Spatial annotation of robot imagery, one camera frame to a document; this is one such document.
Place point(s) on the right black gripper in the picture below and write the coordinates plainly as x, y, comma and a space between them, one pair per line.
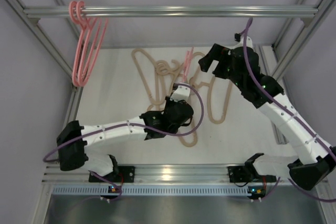
220, 60

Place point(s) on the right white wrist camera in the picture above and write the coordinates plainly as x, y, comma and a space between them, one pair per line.
241, 40

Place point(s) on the front aluminium rail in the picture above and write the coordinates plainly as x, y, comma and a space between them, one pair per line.
149, 174

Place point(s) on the aluminium hanging rail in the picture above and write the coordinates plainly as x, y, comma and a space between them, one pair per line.
271, 11

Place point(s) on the pink hanger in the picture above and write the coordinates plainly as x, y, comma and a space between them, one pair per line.
74, 19
94, 29
187, 63

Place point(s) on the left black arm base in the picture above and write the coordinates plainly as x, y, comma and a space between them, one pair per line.
118, 174

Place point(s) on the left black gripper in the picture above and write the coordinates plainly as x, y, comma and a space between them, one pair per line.
181, 104

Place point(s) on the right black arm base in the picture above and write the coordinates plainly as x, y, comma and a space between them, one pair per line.
245, 173

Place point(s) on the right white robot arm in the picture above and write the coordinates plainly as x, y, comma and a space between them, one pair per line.
314, 157

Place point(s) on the grey slotted cable duct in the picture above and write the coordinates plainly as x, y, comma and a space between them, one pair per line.
157, 190

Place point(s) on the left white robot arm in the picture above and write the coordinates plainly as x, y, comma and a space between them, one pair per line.
79, 146

